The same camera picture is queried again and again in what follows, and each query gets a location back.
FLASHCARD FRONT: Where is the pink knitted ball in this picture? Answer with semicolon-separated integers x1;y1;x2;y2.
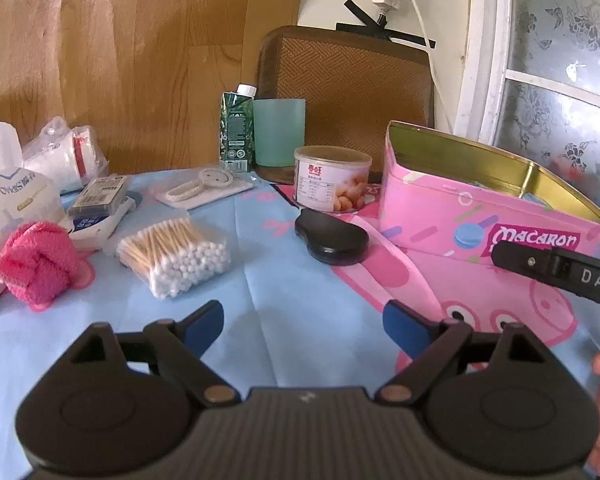
0;221;77;310

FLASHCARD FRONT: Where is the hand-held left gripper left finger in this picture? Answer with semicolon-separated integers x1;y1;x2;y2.
67;300;242;407

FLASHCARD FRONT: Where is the pink tin box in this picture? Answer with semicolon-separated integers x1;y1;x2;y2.
378;120;600;281

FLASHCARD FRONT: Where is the black tape strip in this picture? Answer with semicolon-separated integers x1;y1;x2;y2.
343;0;382;25
335;21;437;50

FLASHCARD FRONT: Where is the pink label can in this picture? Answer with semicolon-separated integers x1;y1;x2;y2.
293;145;373;212

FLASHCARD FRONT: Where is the white wipes packet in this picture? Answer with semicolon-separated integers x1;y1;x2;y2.
69;195;142;252

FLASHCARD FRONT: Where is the white tissue pack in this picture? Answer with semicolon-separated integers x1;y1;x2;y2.
0;121;73;318

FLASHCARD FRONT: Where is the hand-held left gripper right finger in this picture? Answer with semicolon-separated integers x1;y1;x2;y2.
377;300;548;406

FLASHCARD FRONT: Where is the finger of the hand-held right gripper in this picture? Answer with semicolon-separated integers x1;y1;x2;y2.
491;239;562;286

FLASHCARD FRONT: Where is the plastic-wrapped white roll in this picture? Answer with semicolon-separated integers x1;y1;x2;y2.
22;116;111;195

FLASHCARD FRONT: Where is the bag of cotton swabs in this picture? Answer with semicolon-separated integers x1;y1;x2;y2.
116;217;232;300

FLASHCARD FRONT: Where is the clear packet with hair ties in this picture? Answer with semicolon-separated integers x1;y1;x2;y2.
152;167;255;210

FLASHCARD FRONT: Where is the green plastic cup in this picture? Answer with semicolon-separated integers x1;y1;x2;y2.
253;98;307;168

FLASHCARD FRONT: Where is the white cable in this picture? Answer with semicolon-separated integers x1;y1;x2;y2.
399;0;453;132

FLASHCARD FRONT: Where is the green drink carton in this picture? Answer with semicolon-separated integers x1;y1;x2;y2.
220;84;257;171

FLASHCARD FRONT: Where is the white window frame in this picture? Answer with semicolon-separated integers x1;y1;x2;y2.
452;0;600;196

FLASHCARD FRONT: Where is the blue printed tablecloth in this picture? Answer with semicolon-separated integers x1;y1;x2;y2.
0;167;600;480

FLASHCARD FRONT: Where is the black oval case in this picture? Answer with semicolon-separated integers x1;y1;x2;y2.
294;208;370;266

